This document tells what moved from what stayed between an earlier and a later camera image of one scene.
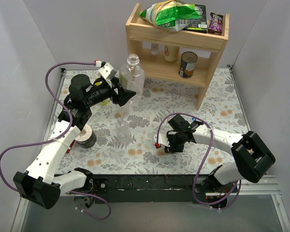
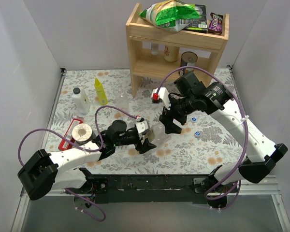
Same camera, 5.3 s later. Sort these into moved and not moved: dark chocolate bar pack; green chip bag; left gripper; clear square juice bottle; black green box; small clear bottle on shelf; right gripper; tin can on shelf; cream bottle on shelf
Moved: left gripper; right gripper; clear square juice bottle
Not moved: small clear bottle on shelf; dark chocolate bar pack; tin can on shelf; cream bottle on shelf; black green box; green chip bag
